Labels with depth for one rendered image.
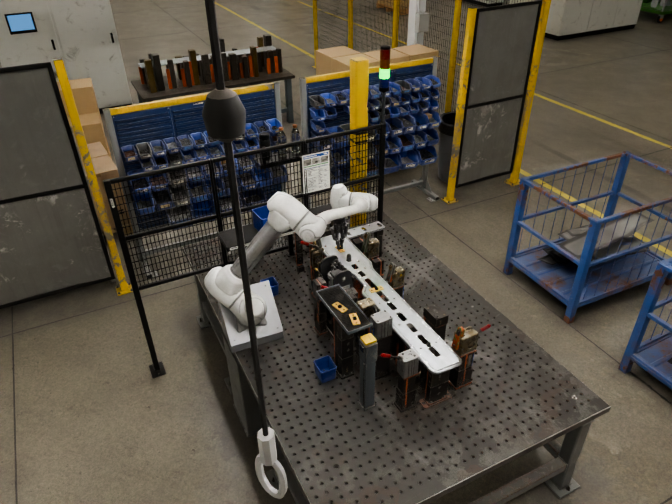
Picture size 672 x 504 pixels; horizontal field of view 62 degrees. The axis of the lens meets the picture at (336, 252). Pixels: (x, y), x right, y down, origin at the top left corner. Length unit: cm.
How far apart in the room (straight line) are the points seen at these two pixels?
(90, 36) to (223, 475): 709
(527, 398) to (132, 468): 237
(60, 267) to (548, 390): 379
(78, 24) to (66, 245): 491
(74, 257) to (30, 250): 33
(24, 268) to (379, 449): 330
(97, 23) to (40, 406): 620
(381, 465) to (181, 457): 149
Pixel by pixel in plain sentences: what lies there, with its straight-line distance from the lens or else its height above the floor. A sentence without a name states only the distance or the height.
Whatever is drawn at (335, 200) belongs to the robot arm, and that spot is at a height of 139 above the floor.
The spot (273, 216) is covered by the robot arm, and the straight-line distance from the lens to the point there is 286.
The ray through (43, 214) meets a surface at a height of 88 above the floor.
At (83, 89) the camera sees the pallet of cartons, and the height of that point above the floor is 103.
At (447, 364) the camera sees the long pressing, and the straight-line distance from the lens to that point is 285.
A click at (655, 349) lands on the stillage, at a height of 16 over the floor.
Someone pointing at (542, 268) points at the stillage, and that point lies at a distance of 515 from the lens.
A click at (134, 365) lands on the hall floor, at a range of 450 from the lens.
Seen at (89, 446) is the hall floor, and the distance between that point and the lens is 409.
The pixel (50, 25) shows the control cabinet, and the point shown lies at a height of 135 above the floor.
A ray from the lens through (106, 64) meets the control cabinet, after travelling 945.
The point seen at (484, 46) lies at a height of 163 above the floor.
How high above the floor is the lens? 299
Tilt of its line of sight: 34 degrees down
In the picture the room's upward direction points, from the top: 1 degrees counter-clockwise
